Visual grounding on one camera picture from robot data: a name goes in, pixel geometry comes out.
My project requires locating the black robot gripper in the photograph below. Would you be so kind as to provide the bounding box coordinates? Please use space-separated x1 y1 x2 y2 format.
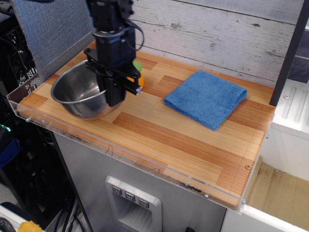
84 31 142 107

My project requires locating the stainless steel pot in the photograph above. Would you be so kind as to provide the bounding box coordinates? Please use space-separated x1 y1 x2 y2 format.
51 60 122 119

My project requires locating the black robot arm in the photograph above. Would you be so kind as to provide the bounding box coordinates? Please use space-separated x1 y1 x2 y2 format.
84 0 142 107

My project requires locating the blue folded napkin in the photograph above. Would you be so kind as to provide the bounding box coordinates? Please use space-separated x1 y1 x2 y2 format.
163 70 248 131

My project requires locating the orange toy carrot green top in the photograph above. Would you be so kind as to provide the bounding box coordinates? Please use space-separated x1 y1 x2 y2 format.
126 60 145 89

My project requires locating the blue fabric panel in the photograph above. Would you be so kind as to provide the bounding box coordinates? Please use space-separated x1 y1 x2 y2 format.
11 0 95 81

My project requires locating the silver toy fridge cabinet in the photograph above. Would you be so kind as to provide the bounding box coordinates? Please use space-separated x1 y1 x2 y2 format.
55 134 226 232

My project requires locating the clear acrylic table guard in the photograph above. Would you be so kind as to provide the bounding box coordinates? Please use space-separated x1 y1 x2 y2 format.
8 72 275 211

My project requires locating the yellow object at corner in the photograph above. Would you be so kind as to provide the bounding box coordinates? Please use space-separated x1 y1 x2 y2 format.
18 221 43 232

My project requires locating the white plastic sink unit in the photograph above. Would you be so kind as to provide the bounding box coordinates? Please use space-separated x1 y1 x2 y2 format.
222 80 309 232

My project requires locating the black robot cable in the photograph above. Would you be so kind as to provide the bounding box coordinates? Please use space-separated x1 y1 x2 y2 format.
122 19 145 52

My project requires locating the black right frame post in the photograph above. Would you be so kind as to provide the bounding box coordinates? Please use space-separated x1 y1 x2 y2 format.
269 0 309 106

